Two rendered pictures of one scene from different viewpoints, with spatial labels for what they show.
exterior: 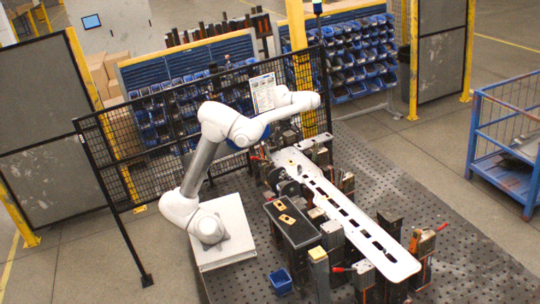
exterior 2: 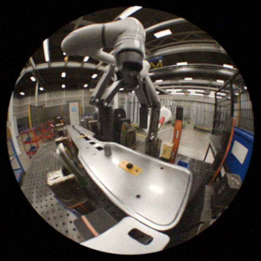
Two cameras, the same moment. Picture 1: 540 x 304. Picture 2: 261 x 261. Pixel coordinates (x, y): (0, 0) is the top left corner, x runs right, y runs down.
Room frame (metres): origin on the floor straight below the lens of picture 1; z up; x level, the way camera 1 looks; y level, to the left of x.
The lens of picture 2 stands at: (2.44, -0.23, 1.18)
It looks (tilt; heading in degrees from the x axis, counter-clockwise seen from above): 15 degrees down; 151
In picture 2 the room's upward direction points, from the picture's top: straight up
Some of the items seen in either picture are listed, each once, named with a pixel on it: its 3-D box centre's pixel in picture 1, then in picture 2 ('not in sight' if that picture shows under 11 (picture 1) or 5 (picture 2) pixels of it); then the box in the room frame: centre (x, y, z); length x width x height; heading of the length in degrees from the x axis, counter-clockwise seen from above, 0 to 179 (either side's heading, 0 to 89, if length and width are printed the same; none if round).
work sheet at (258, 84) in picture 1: (264, 93); not in sight; (2.80, -0.04, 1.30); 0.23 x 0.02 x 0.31; 109
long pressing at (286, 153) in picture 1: (330, 198); (82, 136); (1.79, -0.29, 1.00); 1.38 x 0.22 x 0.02; 19
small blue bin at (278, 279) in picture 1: (281, 282); not in sight; (1.46, 0.07, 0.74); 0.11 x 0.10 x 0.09; 19
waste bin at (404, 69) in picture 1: (415, 74); not in sight; (4.90, -2.16, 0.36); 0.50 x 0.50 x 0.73
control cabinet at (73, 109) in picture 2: not in sight; (73, 112); (-4.99, -1.51, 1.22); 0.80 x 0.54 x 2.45; 105
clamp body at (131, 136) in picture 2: not in sight; (129, 155); (2.02, 0.00, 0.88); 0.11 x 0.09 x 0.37; 109
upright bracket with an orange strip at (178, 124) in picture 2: (264, 169); (170, 166); (2.29, 0.05, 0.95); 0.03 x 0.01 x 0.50; 19
